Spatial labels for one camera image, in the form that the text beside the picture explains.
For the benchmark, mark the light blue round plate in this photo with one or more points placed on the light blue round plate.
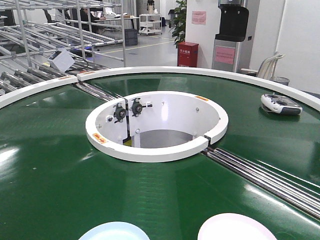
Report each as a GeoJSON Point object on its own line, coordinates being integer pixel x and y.
{"type": "Point", "coordinates": [116, 230]}

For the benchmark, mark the light pink round plate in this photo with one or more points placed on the light pink round plate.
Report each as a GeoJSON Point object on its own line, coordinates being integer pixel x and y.
{"type": "Point", "coordinates": [233, 226]}

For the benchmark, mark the green circular conveyor belt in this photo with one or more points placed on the green circular conveyor belt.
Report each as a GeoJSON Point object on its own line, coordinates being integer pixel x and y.
{"type": "Point", "coordinates": [54, 185]}

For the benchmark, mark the white outer conveyor rim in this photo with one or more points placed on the white outer conveyor rim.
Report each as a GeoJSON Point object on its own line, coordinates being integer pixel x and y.
{"type": "Point", "coordinates": [27, 91]}

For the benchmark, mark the red fire extinguisher box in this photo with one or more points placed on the red fire extinguisher box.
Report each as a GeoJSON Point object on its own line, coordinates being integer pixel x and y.
{"type": "Point", "coordinates": [187, 54]}

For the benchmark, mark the green potted plant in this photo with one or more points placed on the green potted plant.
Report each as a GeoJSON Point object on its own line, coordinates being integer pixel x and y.
{"type": "Point", "coordinates": [179, 22]}

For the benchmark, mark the white shelf cart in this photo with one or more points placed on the white shelf cart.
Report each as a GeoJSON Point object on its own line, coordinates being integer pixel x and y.
{"type": "Point", "coordinates": [150, 24]}

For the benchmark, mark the black silver water dispenser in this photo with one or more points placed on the black silver water dispenser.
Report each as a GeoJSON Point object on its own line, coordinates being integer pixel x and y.
{"type": "Point", "coordinates": [234, 19]}

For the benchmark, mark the metal roller rack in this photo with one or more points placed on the metal roller rack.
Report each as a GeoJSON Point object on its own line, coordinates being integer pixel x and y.
{"type": "Point", "coordinates": [32, 30]}

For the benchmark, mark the white grey remote controller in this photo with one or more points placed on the white grey remote controller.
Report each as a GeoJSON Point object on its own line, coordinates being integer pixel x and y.
{"type": "Point", "coordinates": [280, 105]}

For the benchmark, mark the white control box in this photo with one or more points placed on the white control box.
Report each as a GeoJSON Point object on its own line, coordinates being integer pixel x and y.
{"type": "Point", "coordinates": [61, 60]}

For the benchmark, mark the white plastic chair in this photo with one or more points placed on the white plastic chair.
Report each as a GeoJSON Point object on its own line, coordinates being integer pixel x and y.
{"type": "Point", "coordinates": [267, 68]}

